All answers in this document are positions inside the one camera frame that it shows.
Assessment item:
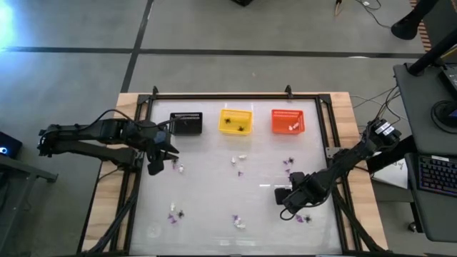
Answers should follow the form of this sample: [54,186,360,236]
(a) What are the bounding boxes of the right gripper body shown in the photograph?
[282,171,331,214]

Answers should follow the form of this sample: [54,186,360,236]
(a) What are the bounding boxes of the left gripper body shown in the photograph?
[137,121,169,162]

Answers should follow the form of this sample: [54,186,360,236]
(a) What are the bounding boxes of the black plastic basket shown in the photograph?
[169,111,204,136]

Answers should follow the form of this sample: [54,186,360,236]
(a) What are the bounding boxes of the yellow plastic basket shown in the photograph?
[218,109,253,136]

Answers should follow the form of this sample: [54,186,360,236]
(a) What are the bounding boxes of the orange plastic basket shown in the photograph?
[271,109,306,135]

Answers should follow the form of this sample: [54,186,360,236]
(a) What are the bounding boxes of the white paper sheet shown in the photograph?
[373,159,411,190]

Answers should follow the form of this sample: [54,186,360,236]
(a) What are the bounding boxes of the black desk leg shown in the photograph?
[366,137,417,174]

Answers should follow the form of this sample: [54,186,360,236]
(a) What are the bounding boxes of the black backlit keyboard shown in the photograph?
[416,153,457,198]

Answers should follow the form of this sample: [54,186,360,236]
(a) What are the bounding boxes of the dark grey desk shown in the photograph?
[392,62,457,243]

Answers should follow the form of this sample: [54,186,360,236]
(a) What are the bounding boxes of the black box with blue light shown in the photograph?
[0,131,24,161]

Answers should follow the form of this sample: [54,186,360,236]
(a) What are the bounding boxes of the grey side table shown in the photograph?
[0,156,59,257]

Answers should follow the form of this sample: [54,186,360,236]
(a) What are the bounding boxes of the round black monitor base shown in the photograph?
[430,99,457,130]

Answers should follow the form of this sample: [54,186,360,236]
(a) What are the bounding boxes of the black diagonal stand pole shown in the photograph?
[406,28,457,77]

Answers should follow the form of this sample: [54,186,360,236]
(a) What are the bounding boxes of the black laptop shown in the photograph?
[438,64,457,98]

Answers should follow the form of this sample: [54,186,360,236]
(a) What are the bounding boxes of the person's foot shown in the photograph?
[391,0,440,41]

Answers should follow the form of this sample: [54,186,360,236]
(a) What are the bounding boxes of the red striped mat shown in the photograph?
[410,0,433,54]

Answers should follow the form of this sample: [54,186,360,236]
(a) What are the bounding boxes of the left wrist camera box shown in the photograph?
[148,159,165,176]

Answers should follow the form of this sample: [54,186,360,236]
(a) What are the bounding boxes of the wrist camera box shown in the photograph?
[148,159,165,176]
[273,187,292,206]

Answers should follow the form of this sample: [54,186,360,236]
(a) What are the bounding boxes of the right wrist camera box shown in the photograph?
[273,187,292,206]

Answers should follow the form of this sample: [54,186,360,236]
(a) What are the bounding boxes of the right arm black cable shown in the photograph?
[279,208,322,222]

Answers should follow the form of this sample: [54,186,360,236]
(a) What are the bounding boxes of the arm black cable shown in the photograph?
[279,208,322,222]
[84,109,190,129]

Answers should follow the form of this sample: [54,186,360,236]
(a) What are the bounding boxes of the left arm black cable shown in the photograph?
[84,109,190,129]

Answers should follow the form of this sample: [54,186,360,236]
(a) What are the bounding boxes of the black metal table frame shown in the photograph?
[76,91,388,256]

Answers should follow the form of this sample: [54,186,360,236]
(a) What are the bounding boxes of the black floor cable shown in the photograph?
[351,93,408,122]
[371,84,403,122]

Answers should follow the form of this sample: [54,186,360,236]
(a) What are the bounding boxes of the white charger cable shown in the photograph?
[355,0,393,29]

